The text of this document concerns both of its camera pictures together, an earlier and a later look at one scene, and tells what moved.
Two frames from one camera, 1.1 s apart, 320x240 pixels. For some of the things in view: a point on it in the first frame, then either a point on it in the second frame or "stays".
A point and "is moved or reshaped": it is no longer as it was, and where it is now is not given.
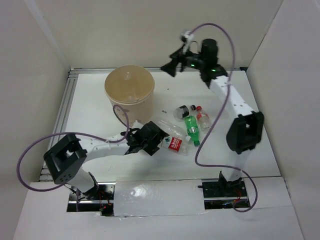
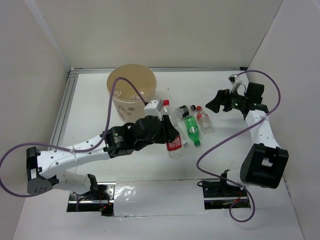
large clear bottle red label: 177,143 is moved or reshaped
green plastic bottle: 192,129 stays
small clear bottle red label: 203,119 stays
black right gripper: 179,56 to 215,104
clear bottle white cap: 130,88 to 117,91
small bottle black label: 183,111 stays
